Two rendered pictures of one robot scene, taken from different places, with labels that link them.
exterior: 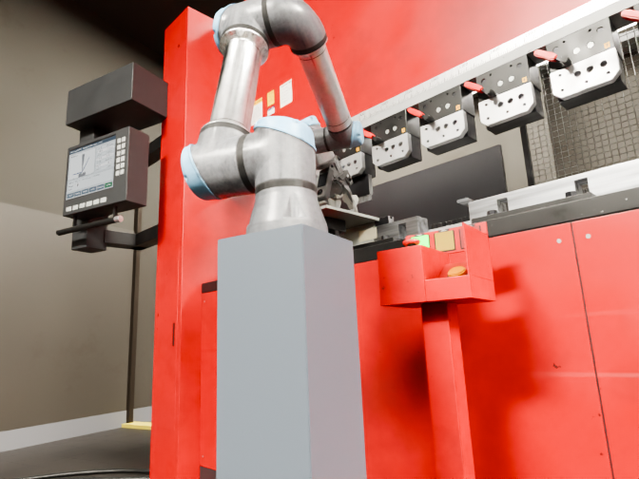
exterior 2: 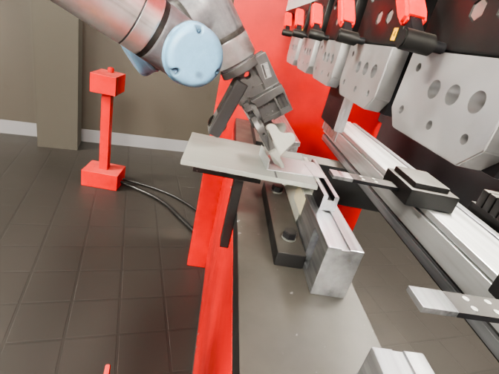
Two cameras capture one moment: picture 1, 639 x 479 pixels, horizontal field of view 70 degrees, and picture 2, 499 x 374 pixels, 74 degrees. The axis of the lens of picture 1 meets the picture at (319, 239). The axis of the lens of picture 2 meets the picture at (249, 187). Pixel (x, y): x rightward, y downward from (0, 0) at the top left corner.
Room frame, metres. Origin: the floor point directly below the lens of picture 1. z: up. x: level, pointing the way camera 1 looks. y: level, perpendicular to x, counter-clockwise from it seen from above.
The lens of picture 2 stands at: (0.99, -0.47, 1.23)
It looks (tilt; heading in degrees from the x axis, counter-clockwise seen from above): 24 degrees down; 37
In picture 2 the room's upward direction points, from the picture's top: 14 degrees clockwise
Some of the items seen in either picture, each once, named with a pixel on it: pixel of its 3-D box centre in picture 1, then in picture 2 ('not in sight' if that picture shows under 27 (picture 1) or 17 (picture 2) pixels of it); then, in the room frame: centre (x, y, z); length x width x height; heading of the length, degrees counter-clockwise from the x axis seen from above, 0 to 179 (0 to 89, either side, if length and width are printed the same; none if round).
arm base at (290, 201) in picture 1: (286, 214); not in sight; (0.83, 0.06, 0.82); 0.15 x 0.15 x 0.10
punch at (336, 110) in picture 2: (359, 190); (335, 112); (1.62, -0.16, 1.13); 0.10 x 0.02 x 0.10; 45
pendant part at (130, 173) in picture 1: (106, 176); not in sight; (2.11, 1.02, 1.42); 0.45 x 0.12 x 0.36; 62
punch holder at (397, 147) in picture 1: (396, 142); (399, 47); (1.49, -0.28, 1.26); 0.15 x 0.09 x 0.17; 45
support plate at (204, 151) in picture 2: (334, 219); (249, 158); (1.51, -0.05, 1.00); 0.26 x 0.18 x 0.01; 135
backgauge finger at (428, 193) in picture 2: not in sight; (387, 180); (1.73, -0.28, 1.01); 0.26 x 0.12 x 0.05; 135
